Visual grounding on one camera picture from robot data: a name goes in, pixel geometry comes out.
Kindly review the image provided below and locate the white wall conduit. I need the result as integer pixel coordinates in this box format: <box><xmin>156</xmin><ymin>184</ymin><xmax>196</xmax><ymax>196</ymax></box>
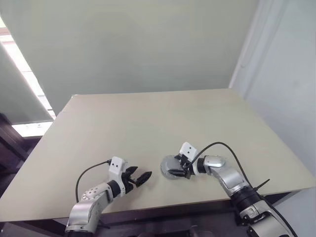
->
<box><xmin>229</xmin><ymin>0</ymin><xmax>264</xmax><ymax>89</ymax></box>

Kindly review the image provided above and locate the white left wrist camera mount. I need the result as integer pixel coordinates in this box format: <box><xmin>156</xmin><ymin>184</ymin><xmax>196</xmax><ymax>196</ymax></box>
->
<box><xmin>108</xmin><ymin>156</ymin><xmax>128</xmax><ymax>196</ymax></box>

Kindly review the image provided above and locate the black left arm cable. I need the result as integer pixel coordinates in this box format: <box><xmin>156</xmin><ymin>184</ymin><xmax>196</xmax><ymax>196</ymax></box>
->
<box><xmin>75</xmin><ymin>160</ymin><xmax>112</xmax><ymax>203</ymax></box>

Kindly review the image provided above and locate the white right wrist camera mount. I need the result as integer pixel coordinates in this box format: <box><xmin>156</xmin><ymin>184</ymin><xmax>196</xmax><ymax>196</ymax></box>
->
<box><xmin>178</xmin><ymin>142</ymin><xmax>199</xmax><ymax>176</ymax></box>

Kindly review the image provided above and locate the black zip tie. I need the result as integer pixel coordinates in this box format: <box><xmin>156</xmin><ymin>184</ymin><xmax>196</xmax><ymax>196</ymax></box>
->
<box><xmin>253</xmin><ymin>178</ymin><xmax>271</xmax><ymax>193</ymax></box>

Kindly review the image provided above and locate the dark wooden furniture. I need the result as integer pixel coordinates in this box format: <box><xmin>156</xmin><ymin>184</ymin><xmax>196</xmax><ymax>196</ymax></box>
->
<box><xmin>0</xmin><ymin>113</ymin><xmax>42</xmax><ymax>185</ymax></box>

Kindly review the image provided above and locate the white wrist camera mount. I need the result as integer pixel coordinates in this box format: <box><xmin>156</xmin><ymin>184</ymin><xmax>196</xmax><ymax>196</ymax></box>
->
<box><xmin>178</xmin><ymin>142</ymin><xmax>199</xmax><ymax>176</ymax></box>
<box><xmin>108</xmin><ymin>156</ymin><xmax>128</xmax><ymax>196</ymax></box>

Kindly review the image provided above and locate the grey round housing lid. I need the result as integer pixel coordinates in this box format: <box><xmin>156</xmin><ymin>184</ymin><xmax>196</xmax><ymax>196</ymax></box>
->
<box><xmin>160</xmin><ymin>154</ymin><xmax>186</xmax><ymax>174</ymax></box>

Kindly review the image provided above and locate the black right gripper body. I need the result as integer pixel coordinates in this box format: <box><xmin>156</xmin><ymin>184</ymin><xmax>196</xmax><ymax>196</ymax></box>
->
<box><xmin>179</xmin><ymin>154</ymin><xmax>196</xmax><ymax>179</ymax></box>

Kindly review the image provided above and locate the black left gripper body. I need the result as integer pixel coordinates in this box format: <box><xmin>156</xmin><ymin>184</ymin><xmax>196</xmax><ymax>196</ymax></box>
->
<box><xmin>122</xmin><ymin>173</ymin><xmax>137</xmax><ymax>195</ymax></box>

